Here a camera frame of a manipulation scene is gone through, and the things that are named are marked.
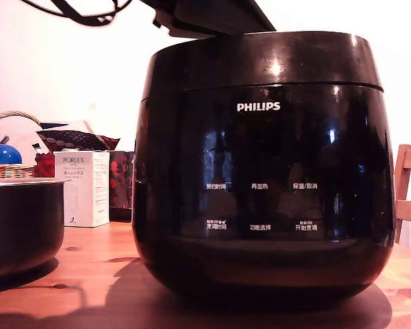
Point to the black rice cooker lid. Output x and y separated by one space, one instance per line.
260 58

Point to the black Philips rice cooker body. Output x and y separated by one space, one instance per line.
260 154

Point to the red floral fabric bag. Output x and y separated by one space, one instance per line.
121 181

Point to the dark dotted cushion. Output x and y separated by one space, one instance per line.
74 140

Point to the wooden chair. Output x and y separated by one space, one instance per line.
405 192

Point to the white Porlex box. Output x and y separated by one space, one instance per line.
85 192

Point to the small red pouch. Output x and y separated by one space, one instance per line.
45 166

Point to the white cloth with prints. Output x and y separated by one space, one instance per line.
18 132

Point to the blue ball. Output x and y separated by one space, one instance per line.
2 155

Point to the wicker basket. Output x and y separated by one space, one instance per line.
9 170

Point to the black inner cooking pot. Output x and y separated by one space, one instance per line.
20 222

